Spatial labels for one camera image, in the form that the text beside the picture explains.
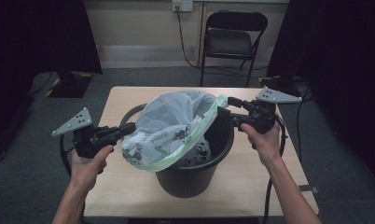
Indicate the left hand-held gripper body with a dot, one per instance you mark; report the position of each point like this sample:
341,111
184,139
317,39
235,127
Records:
89,140

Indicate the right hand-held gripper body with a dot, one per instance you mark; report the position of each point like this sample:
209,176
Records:
263,118

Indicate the panda print garbage bag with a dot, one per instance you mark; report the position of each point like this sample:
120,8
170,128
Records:
163,124

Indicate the dark grey trash bin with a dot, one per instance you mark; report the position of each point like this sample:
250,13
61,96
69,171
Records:
188,183

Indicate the person's right hand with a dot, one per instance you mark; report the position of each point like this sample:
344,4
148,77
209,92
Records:
266,146

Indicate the person's left hand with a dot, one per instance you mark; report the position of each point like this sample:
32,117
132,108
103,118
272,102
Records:
86,172

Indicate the black stand base yellow stripes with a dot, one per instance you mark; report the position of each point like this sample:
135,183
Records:
70,87

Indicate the black folding chair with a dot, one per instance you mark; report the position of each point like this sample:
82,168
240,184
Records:
229,43

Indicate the grey tape strip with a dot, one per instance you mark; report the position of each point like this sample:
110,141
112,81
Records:
307,188

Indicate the black curtain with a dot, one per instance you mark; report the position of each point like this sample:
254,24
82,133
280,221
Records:
347,62
20,46

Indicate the white wall power outlet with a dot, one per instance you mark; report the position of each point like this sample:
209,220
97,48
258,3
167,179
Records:
182,4

